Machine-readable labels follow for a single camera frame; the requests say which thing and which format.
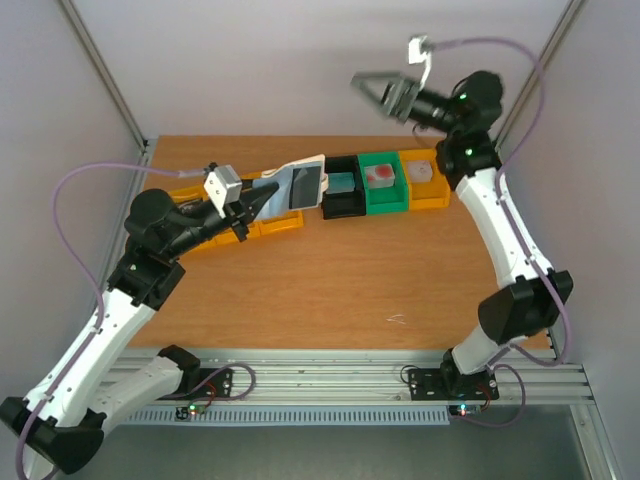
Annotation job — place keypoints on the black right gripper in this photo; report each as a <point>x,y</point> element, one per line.
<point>405,101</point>

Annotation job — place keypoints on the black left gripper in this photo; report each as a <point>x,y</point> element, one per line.
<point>239,214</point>

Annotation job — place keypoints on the beige card holder wallet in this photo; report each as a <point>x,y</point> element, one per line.
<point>283,176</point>

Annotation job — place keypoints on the dark grey credit card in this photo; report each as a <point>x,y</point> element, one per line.
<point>305,187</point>

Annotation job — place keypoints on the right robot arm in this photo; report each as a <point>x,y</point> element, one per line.
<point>531,293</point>

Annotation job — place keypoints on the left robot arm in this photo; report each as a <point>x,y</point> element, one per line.
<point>62,422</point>

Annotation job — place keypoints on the yellow bin with red cards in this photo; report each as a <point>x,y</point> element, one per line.
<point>229,236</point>

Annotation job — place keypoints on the yellow bin with blue cards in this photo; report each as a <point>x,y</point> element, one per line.
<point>290,221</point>

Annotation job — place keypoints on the green bin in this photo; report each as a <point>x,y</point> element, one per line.
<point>385,185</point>

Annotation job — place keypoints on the right yellow bin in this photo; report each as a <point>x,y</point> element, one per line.
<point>428,188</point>

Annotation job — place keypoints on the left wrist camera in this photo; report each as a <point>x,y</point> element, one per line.
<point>223,186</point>

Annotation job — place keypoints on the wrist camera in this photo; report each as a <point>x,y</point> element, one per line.
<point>223,186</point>
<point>420,52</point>

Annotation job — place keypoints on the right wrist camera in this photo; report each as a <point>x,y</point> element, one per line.
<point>420,52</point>

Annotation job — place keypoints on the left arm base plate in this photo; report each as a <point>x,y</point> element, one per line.
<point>215,382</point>

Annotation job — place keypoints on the grey slotted cable duct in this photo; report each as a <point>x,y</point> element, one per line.
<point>295,416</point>

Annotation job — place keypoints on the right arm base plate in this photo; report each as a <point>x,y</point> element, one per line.
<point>430,384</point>

